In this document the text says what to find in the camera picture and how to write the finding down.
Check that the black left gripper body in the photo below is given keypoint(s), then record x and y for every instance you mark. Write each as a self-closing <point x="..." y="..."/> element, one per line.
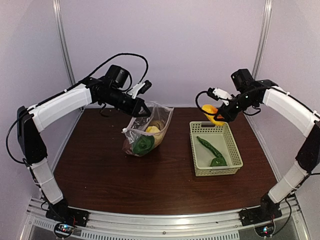
<point x="114" y="99"/>

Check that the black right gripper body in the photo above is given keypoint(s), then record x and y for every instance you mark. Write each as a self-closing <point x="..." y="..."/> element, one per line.
<point x="243" y="102"/>

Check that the orange mango slice toy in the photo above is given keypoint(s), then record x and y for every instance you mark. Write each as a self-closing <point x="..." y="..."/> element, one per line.
<point x="210" y="112"/>

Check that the clear zip top bag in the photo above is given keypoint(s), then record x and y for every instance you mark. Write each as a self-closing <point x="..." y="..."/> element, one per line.
<point x="143" y="134"/>

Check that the yellow lemon toy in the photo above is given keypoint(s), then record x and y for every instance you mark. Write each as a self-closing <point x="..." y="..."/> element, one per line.
<point x="152" y="130"/>

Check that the beige walnut toy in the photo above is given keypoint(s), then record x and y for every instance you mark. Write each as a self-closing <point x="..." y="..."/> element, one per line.
<point x="159" y="136"/>

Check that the green bok choy toy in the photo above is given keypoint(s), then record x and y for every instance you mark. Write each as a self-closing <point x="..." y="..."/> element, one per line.
<point x="143" y="145"/>

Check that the brown potato toy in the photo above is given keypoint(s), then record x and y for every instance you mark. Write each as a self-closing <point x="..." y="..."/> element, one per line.
<point x="129" y="151"/>

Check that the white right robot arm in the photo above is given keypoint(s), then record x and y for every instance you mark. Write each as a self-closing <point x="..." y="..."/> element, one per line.
<point x="305" y="123"/>

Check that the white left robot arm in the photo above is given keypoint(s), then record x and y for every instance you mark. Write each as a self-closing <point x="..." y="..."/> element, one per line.
<point x="34" y="120"/>

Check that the pale green perforated basket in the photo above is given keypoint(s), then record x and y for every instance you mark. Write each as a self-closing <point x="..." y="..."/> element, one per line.
<point x="222" y="139"/>

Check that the dark green cucumber toy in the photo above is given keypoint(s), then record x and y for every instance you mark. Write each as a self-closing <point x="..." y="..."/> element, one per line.
<point x="210" y="147"/>

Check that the green pepper toy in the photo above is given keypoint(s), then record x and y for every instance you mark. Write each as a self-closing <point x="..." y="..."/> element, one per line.
<point x="218" y="162"/>

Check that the right circuit board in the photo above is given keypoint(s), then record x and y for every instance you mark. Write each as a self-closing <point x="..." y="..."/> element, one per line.
<point x="265" y="230"/>

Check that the circuit board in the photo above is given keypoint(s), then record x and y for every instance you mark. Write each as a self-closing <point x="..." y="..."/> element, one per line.
<point x="63" y="230"/>
<point x="265" y="230"/>

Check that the left circuit board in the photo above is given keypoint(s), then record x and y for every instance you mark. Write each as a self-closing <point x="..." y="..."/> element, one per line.
<point x="63" y="230"/>

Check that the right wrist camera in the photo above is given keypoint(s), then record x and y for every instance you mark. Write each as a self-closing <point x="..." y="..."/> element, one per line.
<point x="219" y="94"/>

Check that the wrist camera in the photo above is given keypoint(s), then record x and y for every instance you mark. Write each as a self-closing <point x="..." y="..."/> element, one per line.
<point x="139" y="88"/>
<point x="219" y="94"/>

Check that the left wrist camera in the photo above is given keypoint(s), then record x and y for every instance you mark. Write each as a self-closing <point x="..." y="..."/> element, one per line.
<point x="139" y="88"/>

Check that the left aluminium corner post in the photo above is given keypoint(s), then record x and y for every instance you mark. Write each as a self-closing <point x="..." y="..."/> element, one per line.
<point x="62" y="41"/>

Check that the aluminium corner post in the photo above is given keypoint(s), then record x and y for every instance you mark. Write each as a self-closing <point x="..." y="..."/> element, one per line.
<point x="264" y="32"/>
<point x="62" y="41"/>

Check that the right aluminium corner post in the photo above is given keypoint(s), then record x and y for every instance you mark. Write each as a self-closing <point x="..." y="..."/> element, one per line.
<point x="264" y="32"/>

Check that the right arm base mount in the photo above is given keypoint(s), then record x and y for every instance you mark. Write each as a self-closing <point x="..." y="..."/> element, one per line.
<point x="257" y="215"/>

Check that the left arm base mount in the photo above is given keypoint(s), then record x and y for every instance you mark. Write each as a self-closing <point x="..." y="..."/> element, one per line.
<point x="71" y="216"/>

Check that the aluminium front rail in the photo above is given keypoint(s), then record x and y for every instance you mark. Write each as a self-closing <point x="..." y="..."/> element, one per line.
<point x="223" y="225"/>

